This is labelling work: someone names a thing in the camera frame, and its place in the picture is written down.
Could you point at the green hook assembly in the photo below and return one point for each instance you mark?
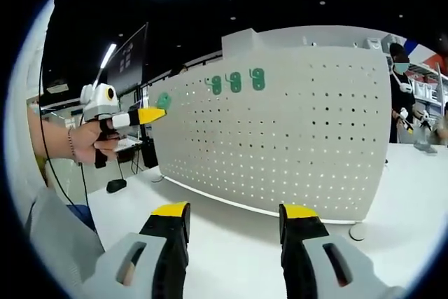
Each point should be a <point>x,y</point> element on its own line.
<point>163,100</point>
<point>216,84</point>
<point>258,79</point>
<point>235,82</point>

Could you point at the open laptop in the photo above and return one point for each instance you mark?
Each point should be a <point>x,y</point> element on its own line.
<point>131,143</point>

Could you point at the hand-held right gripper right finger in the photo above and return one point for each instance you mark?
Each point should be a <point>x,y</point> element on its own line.
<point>297,264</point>

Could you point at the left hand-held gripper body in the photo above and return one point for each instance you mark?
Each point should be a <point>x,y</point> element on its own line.
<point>99,101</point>

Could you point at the black box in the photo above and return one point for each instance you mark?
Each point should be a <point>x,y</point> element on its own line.
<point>150,153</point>

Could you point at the metal storage shelf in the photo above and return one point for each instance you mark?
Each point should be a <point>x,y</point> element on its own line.
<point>427,85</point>

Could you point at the ceiling air conditioner vent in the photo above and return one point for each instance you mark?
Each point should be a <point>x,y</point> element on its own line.
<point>57,88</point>

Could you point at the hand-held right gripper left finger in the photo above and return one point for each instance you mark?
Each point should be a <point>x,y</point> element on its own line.
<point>171,260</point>

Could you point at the black computer mouse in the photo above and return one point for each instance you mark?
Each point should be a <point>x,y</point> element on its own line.
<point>116,186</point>

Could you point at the black hanging screen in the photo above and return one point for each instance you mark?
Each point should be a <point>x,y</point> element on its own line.
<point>127,61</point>

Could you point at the person's left hand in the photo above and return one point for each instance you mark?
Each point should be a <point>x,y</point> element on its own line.
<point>85,143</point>

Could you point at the blue jeans leg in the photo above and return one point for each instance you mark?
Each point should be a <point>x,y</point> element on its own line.
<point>82,216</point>

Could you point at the white perforated mounting plate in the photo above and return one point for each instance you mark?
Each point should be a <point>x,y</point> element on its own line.
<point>262,145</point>

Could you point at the ceiling light strip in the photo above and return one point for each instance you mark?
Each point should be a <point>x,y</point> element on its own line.
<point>108,55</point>

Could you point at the grey plastic object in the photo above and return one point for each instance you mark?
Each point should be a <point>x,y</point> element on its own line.
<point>425,143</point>

